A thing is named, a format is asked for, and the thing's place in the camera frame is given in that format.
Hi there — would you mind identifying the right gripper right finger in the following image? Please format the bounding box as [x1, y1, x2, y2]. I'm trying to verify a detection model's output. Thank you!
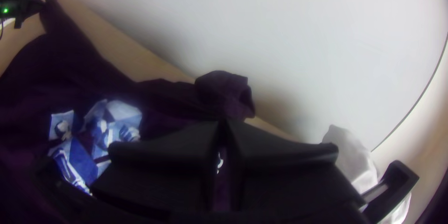
[224, 118, 366, 224]

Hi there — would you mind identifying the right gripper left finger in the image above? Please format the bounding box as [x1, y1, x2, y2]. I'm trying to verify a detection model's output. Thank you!
[89, 120, 222, 217]

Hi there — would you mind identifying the heap of clothes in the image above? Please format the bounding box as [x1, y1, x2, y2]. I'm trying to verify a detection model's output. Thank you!
[322, 125, 412, 224]

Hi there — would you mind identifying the dark t-shirt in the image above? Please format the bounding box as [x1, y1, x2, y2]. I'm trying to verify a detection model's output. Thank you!
[0, 0, 256, 224]

